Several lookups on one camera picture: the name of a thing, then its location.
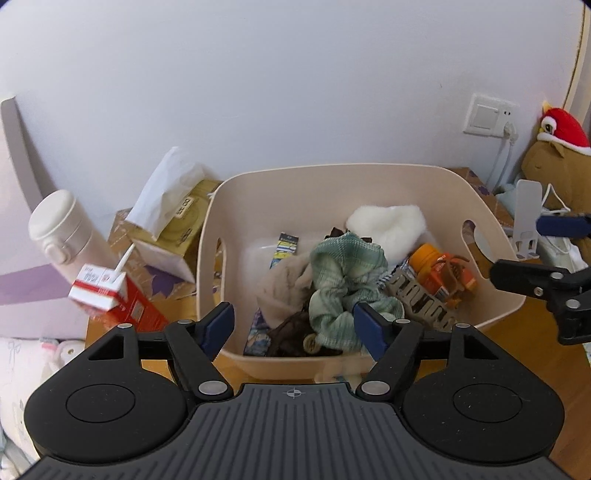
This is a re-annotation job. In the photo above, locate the brown hair clip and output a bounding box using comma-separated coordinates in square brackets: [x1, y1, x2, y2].
[434, 255, 473, 296]

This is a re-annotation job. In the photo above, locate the orange medicine bottle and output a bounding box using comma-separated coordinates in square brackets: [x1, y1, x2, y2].
[409, 243, 478, 309]

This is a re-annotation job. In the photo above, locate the beige fluffy cloth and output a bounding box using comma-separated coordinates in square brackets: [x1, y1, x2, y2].
[256, 254, 312, 328]

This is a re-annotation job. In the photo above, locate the beige plastic storage bin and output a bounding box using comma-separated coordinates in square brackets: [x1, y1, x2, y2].
[197, 164, 524, 381]

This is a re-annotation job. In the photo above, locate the brown plush toy red hat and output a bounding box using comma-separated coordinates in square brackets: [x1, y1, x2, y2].
[520, 100, 591, 232]

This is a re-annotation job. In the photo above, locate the white power cable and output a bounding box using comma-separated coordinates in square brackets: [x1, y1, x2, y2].
[489, 121, 519, 192]

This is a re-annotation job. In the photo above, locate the yellow tissue box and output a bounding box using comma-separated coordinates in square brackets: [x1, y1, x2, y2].
[125, 147, 221, 283]

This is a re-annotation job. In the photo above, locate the white phone stand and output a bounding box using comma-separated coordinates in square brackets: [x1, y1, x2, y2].
[512, 179, 542, 261]

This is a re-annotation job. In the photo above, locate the blue cartoon tissue pack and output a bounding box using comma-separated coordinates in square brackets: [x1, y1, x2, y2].
[243, 309, 271, 357]

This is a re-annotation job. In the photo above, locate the white wall socket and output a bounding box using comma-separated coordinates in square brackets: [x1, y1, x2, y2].
[463, 94, 518, 141]

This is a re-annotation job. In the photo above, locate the white bedding pile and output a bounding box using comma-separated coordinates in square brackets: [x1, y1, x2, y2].
[1, 337, 84, 479]

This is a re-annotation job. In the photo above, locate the white fluffy item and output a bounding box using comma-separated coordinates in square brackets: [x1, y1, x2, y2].
[346, 205, 427, 265]

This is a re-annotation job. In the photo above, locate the blue floral cloth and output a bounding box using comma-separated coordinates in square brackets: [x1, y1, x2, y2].
[377, 263, 407, 290]

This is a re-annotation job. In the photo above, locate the green scrunchie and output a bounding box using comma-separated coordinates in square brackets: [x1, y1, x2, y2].
[308, 232, 405, 352]

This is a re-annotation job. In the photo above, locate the white thermos bottle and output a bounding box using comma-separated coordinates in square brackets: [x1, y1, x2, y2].
[28, 189, 118, 284]

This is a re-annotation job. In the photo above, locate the long cartoon sticker box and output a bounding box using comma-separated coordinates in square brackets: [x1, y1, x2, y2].
[270, 232, 298, 268]

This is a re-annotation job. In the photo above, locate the brown bow hair accessory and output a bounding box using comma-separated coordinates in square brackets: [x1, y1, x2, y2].
[266, 310, 342, 358]

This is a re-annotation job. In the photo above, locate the red milk carton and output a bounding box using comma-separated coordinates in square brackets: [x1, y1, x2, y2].
[68, 245, 168, 332]

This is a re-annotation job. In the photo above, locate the purple white board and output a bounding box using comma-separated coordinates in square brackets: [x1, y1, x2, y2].
[1, 97, 87, 340]

